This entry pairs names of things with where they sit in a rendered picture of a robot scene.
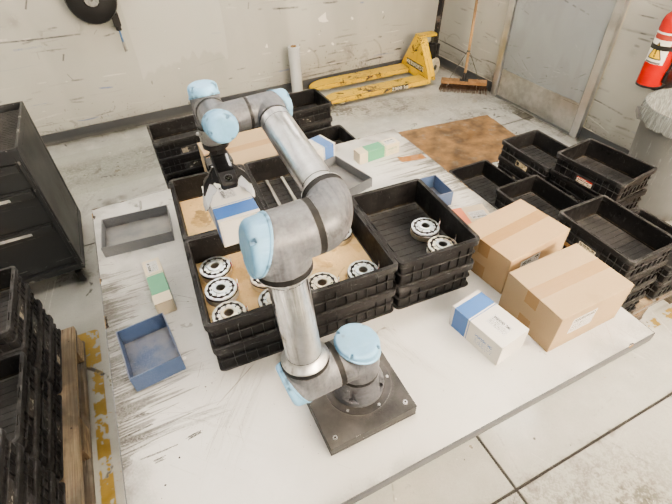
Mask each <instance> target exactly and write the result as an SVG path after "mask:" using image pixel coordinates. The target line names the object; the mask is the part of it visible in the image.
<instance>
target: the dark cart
mask: <svg viewBox="0 0 672 504"><path fill-rule="evenodd" d="M9 266H15V267H16V269H17V270H18V276H21V277H22V278H21V281H22V282H23V283H27V284H32V283H35V282H38V281H42V280H45V279H48V278H51V277H55V276H58V275H61V274H65V273H68V272H71V271H75V273H76V275H77V276H78V277H79V279H80V281H83V280H86V279H87V278H86V275H85V273H84V272H85V271H84V270H83V268H85V255H84V244H83V232H82V221H81V212H80V210H79V208H78V206H77V204H76V202H75V200H74V198H73V196H72V195H71V193H70V191H69V189H68V187H67V185H66V183H65V181H64V179H63V177H62V176H61V174H60V172H59V170H58V168H57V166H56V164H55V162H54V160H53V158H52V157H51V155H50V153H49V151H48V149H47V147H46V145H45V143H44V141H43V139H42V138H41V136H40V134H39V132H38V130H37V128H36V126H35V124H34V122H33V120H32V119H31V117H30V115H29V113H28V111H27V109H26V107H25V105H24V103H23V101H19V102H14V103H9V104H3V105H0V269H2V268H6V267H9Z"/></svg>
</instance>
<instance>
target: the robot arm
mask: <svg viewBox="0 0 672 504"><path fill-rule="evenodd" d="M187 92H188V96H189V98H188V99H189V100H190V104H191V108H192V112H193V116H194V119H195V123H196V127H197V130H198V132H196V136H199V138H200V141H201V143H202V147H203V149H204V150H206V151H209V155H206V156H203V158H204V161H205V165H206V169H207V172H208V175H207V176H206V177H205V178H204V181H203V189H202V193H203V206H204V208H205V211H208V209H209V208H210V203H211V202H212V197H213V195H214V194H215V193H216V191H217V188H216V186H215V185H214V182H215V183H217V184H220V185H221V188H222V189H223V190H227V189H231V188H235V187H238V185H239V186H241V187H244V188H245V190H246V191H247V192H249V193H250V194H251V196H252V197H255V191H254V188H253V186H252V184H251V182H250V180H249V177H248V175H247V174H246V172H245V171H244V170H243V169H242V168H240V167H238V166H237V165H236V164H234V162H233V159H232V157H231V155H230V154H229V152H228V151H227V150H226V148H227V147H228V146H229V142H231V141H232V140H233V139H234V138H236V136H237V134H238V132H241V131H245V130H249V129H252V128H256V127H260V126H261V127H262V129H263V130H264V132H265V133H266V135H267V137H268V138H269V140H270V141H271V143H272V145H273V146H274V148H275V150H276V151H277V153H278V154H279V156H280V158H281V159H282V161H283V162H284V164H285V166H286V167H287V169H288V170H289V172H290V174H291V175H292V177H293V179H294V180H295V182H296V183H297V185H298V187H299V188H300V190H301V191H302V194H301V199H298V200H295V201H292V202H289V203H286V204H283V205H280V206H277V207H274V208H271V209H268V210H265V211H263V210H262V211H259V212H257V213H256V214H254V215H251V216H249V217H246V218H244V219H243V220H242V221H241V223H240V225H239V229H238V235H239V244H240V249H241V253H242V255H243V260H244V264H245V266H246V269H247V271H248V273H249V275H250V276H251V277H252V278H253V279H258V280H259V282H260V283H262V284H263V285H265V286H267V287H268V290H269V294H270V298H271V302H272V305H273V309H274V313H275V317H276V320H277V324H278V328H279V332H280V336H281V339H282V343H283V347H284V350H283V352H282V355H281V362H279V363H278V364H277V365H276V367H275V368H276V371H277V373H278V375H279V377H280V379H281V381H282V383H283V385H284V387H285V389H286V391H287V393H288V395H289V397H290V399H291V400H292V402H293V404H294V405H296V406H302V405H304V404H306V403H311V402H312V401H313V400H315V399H317V398H319V397H321V396H323V395H325V394H327V393H329V392H331V391H332V392H333V394H334V396H335V397H336V398H337V399H338V400H339V401H340V402H341V403H342V404H344V405H346V406H349V407H353V408H363V407H367V406H369V405H371V404H373V403H375V402H376V401H377V400H378V399H379V397H380V396H381V394H382V392H383V388H384V376H383V372H382V370H381V368H380V367H379V362H380V355H381V346H380V340H379V337H378V335H377V334H376V332H375V331H374V330H373V329H371V328H370V327H368V326H367V325H362V324H361V323H349V324H346V325H344V326H342V327H340V328H339V329H338V331H337V333H336V334H335V336H334V339H332V340H330V341H327V342H325V343H323V342H322V341H321V340H320V338H319V332H318V327H317V322H316V316H315V311H314V306H313V301H312V295H311V290H310V285H309V279H308V277H309V276H310V275H311V273H312V271H313V259H312V258H313V257H316V256H319V255H321V254H324V253H327V252H329V251H331V250H333V249H335V248H336V247H338V246H339V245H340V244H341V243H342V242H343V241H344V239H345V238H346V236H347V234H348V232H349V230H350V228H351V225H352V220H353V202H352V196H351V194H350V191H349V189H348V187H347V185H346V184H345V182H344V181H343V179H342V178H341V177H340V175H338V174H337V173H334V172H331V171H330V170H329V168H328V167H327V165H326V164H325V162H324V161H323V160H322V158H321V157H320V155H319V154H318V153H317V151H316V150H315V148H314V147H313V146H312V144H311V143H310V141H309V140H308V139H307V137H306V136H305V134H304V133H303V131H302V130H301V129H300V127H299V126H298V124H297V123H296V122H295V120H294V119H293V117H292V115H293V105H292V101H291V98H290V97H289V94H288V92H287V91H286V90H285V89H283V88H279V89H274V90H271V89H270V90H267V91H266V92H262V93H258V94H254V95H250V96H246V97H241V98H237V99H233V100H229V101H225V102H222V101H221V98H220V92H219V90H218V86H217V83H216V82H214V81H212V80H208V79H203V80H197V81H194V82H192V83H190V84H189V85H188V87H187ZM209 156H210V157H209ZM206 157H208V158H206Z"/></svg>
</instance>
